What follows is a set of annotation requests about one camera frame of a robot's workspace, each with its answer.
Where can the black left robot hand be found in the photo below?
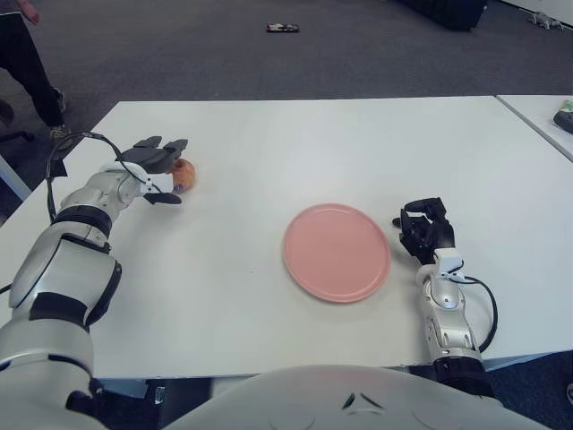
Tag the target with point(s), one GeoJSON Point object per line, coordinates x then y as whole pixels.
{"type": "Point", "coordinates": [152, 154]}

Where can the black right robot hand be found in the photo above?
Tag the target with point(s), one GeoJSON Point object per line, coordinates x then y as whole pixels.
{"type": "Point", "coordinates": [438, 233]}

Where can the red yellow apple with sticker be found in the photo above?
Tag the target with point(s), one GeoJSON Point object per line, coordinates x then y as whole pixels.
{"type": "Point", "coordinates": [185, 174]}

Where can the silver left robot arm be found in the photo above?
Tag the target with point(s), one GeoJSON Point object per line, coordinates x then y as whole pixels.
{"type": "Point", "coordinates": [62, 277]}

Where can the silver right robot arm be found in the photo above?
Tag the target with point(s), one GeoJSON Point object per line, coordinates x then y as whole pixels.
{"type": "Point", "coordinates": [450, 322]}

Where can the pink round plate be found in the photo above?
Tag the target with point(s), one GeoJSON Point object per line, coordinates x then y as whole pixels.
{"type": "Point", "coordinates": [336, 253]}

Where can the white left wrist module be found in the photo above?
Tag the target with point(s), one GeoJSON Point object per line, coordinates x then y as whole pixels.
{"type": "Point", "coordinates": [156, 183]}

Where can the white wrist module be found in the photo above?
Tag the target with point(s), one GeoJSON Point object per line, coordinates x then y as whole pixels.
{"type": "Point", "coordinates": [156, 183]}
{"type": "Point", "coordinates": [447, 262]}

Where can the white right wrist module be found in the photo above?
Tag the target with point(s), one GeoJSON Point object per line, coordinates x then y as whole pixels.
{"type": "Point", "coordinates": [447, 262]}

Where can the black office chair base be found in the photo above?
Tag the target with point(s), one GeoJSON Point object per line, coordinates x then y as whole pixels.
{"type": "Point", "coordinates": [18, 135]}

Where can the white table leg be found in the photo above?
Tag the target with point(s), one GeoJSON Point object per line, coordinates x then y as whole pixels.
{"type": "Point", "coordinates": [13, 177]}

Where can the person in black trousers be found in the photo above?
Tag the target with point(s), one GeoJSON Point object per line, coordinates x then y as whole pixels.
{"type": "Point", "coordinates": [27, 62]}

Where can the dark grey handheld controller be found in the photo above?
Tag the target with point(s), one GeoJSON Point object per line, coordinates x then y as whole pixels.
{"type": "Point", "coordinates": [565, 121]}

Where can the small flat black floor device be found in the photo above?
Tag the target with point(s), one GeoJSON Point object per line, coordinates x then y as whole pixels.
{"type": "Point", "coordinates": [282, 28]}

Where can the small green packet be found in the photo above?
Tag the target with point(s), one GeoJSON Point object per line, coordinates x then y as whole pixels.
{"type": "Point", "coordinates": [568, 105]}

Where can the grey white robot torso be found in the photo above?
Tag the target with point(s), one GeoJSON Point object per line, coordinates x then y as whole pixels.
{"type": "Point", "coordinates": [336, 398]}

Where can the black metal caster stand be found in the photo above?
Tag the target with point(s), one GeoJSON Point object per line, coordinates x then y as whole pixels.
{"type": "Point", "coordinates": [570, 394]}

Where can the large black box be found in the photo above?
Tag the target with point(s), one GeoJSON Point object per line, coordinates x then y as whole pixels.
{"type": "Point", "coordinates": [443, 11]}

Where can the small grey toy figure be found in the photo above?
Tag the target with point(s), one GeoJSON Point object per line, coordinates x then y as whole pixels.
{"type": "Point", "coordinates": [544, 20]}

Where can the small white metal bracket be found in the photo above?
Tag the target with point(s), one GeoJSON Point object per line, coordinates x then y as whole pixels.
{"type": "Point", "coordinates": [159, 396]}

